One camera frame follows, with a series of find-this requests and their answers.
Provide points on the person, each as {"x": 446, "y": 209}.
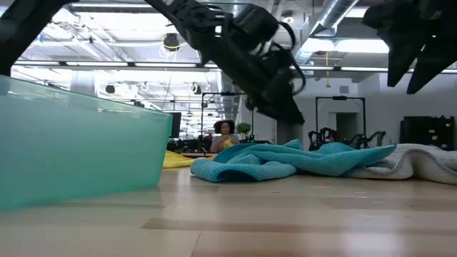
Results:
{"x": 225, "y": 130}

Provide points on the linear ceiling light strip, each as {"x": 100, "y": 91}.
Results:
{"x": 96, "y": 64}

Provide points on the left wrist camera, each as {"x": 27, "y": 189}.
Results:
{"x": 287, "y": 80}

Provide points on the black computer monitor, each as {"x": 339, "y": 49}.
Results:
{"x": 175, "y": 125}

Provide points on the silver spiral air duct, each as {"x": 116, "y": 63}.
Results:
{"x": 335, "y": 12}
{"x": 228, "y": 93}

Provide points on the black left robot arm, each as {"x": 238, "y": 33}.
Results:
{"x": 185, "y": 18}

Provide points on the grey microfiber towel white tag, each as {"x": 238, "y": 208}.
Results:
{"x": 421, "y": 160}

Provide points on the small yellow cloth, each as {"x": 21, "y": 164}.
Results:
{"x": 228, "y": 143}

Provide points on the yellow microfiber towel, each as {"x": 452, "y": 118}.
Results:
{"x": 176, "y": 160}

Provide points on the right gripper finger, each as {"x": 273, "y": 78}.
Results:
{"x": 432, "y": 68}
{"x": 401, "y": 60}

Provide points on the background black robot arm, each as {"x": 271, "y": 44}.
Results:
{"x": 321, "y": 137}
{"x": 375, "y": 136}

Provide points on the small green potted plant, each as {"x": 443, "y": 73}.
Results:
{"x": 243, "y": 128}

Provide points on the black ceiling speaker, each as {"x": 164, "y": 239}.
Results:
{"x": 197, "y": 89}
{"x": 171, "y": 41}
{"x": 110, "y": 89}

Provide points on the black storage cabinet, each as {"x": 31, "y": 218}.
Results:
{"x": 425, "y": 132}

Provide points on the teal translucent plastic bin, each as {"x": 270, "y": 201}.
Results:
{"x": 71, "y": 150}

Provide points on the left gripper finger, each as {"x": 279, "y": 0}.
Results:
{"x": 255, "y": 103}
{"x": 282, "y": 107}

